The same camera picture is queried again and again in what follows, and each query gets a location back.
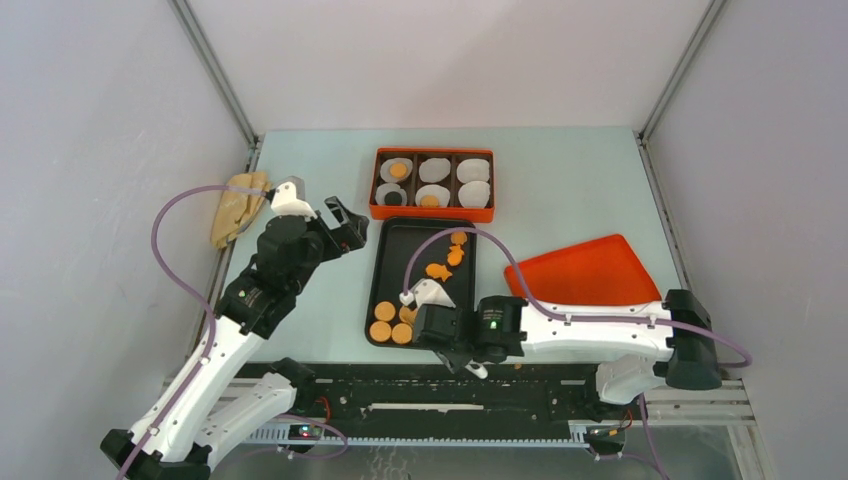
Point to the beige cloth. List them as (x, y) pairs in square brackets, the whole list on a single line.
[(236, 210)]

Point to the round orange swirl cookie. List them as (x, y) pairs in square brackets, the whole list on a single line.
[(430, 201), (458, 238)]

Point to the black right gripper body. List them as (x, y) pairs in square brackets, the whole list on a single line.
[(456, 360)]

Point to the round orange biscuit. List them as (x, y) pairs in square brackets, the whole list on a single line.
[(398, 171), (380, 331), (407, 315), (402, 334), (385, 311)]

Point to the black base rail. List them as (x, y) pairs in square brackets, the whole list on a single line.
[(530, 405)]

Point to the orange cookie box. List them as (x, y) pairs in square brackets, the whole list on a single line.
[(413, 183)]

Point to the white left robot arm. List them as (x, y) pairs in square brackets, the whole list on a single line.
[(183, 436)]

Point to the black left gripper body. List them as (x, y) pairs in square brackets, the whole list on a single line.
[(320, 252)]

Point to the white paper cup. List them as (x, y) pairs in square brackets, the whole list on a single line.
[(383, 171), (473, 170), (434, 170), (383, 189), (442, 192), (474, 194)]

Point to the orange box lid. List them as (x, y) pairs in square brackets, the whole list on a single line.
[(600, 272)]

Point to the black sandwich cookie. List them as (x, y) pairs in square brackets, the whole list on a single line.
[(395, 198)]

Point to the black cookie tray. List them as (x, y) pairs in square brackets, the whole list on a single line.
[(399, 239)]

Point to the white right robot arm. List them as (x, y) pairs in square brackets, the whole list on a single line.
[(636, 348)]

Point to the orange fish cookie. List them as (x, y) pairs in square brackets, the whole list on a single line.
[(455, 255), (438, 272)]

